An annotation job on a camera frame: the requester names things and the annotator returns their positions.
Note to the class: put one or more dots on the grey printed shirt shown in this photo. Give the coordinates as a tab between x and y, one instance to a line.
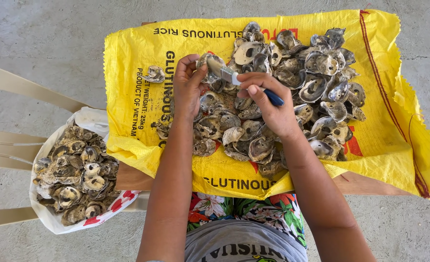
237	240

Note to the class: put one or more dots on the beige plastic chair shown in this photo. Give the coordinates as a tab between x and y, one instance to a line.
14	85

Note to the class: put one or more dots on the floral shorts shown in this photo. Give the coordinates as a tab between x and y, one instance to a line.
269	211

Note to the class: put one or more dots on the pile of oyster shells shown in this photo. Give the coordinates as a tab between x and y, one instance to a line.
320	91

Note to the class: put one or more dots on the person's right hand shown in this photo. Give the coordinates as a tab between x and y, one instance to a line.
275	116

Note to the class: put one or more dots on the yellow woven rice sack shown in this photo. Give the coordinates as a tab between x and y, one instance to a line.
382	145

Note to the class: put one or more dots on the grey oyster shell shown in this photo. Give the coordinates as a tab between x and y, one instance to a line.
212	69

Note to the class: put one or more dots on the lone pale oyster shell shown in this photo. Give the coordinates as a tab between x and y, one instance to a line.
154	74

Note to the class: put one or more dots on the white plastic bag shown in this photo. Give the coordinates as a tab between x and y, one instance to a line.
91	118

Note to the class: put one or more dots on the person's left hand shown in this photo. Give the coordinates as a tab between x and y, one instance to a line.
186	96

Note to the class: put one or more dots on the heap of bagged oyster shells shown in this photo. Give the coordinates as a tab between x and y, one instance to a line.
73	174

